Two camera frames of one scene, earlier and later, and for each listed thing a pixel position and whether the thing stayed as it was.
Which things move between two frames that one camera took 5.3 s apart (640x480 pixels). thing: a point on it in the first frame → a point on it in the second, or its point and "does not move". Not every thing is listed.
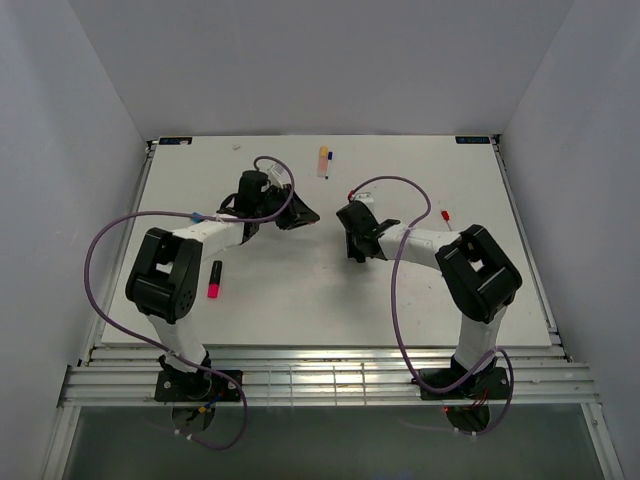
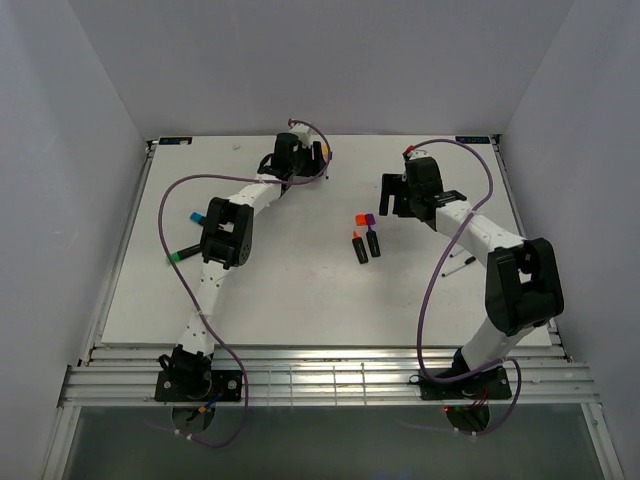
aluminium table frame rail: x=325 y=376 does not move
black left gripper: x=297 y=214 → x=314 y=167
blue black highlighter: x=197 y=217 does not move
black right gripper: x=354 y=251 → x=394 y=184
